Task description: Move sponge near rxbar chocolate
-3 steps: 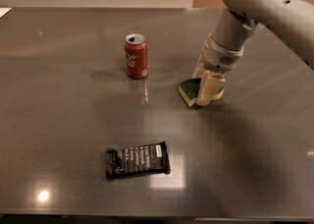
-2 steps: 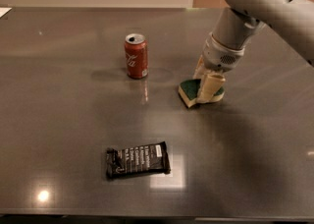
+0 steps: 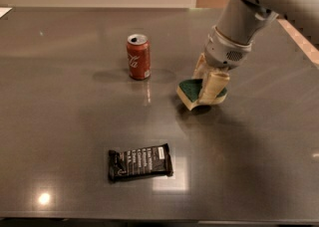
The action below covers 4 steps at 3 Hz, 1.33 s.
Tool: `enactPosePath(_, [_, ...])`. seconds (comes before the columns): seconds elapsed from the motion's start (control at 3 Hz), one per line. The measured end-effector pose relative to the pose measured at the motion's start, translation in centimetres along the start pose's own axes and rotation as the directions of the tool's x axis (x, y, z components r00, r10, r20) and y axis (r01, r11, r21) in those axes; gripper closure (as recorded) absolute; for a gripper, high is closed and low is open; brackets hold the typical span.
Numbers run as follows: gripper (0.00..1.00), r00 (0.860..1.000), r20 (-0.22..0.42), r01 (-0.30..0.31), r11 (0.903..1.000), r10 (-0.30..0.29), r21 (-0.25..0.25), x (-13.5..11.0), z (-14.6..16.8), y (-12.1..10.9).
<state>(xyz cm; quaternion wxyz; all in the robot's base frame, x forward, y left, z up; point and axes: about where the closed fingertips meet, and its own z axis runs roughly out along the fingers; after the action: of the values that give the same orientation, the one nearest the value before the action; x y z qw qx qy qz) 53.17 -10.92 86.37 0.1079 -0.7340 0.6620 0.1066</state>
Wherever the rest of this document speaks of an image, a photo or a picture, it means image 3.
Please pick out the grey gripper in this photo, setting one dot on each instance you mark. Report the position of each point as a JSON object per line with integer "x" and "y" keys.
{"x": 223, "y": 53}

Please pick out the green and yellow sponge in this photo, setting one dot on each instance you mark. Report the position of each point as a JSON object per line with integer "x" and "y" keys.
{"x": 188, "y": 92}

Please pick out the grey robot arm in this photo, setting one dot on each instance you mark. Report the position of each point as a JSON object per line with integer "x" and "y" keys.
{"x": 241, "y": 20}

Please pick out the black rxbar chocolate wrapper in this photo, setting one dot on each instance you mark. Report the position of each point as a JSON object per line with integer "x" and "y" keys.
{"x": 140, "y": 163}

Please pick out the red cola can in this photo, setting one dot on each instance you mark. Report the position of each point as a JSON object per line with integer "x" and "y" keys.
{"x": 139, "y": 56}

